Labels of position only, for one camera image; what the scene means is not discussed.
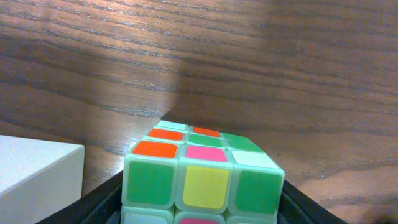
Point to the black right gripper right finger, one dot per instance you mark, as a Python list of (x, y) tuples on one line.
[(297, 208)]

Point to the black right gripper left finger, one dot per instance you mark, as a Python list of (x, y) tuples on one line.
[(95, 207)]

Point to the multicolour puzzle cube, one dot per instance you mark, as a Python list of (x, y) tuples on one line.
[(185, 174)]

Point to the white open cardboard box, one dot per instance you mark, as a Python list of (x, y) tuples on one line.
[(38, 178)]

